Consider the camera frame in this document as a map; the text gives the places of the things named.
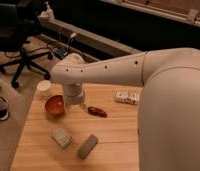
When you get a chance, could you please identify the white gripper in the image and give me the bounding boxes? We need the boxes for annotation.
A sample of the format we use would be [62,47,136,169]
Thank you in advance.
[63,83,85,106]

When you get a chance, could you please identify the red ceramic bowl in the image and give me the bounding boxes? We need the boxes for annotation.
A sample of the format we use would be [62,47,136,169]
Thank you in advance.
[45,95,65,116]

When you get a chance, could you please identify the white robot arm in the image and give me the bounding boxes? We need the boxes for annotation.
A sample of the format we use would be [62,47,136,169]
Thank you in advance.
[51,48,200,171]

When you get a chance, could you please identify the dark red oval object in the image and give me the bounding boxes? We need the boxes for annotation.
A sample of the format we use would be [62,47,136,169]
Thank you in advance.
[88,106,107,117]

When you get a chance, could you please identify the white round cup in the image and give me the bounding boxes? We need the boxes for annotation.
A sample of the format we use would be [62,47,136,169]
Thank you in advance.
[37,80,52,97]

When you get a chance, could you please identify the blue electronics board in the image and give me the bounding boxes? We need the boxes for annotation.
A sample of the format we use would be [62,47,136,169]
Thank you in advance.
[55,48,68,59]

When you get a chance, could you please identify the white sponge block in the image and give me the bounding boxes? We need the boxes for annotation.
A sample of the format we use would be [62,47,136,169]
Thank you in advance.
[52,128,72,149]

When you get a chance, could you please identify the white patterned box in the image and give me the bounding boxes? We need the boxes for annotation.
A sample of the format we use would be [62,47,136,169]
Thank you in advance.
[114,92,139,105]

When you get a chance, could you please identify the grey rectangular block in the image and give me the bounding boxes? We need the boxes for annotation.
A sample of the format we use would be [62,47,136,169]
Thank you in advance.
[77,134,98,159]

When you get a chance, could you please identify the black and white shoe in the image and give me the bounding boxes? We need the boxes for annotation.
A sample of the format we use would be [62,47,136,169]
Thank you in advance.
[0,96,9,121]

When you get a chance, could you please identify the white spray bottle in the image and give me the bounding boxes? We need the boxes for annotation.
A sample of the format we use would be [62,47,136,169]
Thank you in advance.
[41,2,55,20]

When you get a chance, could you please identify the black office chair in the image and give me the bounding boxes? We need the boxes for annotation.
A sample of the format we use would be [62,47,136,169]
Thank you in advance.
[0,0,53,88]

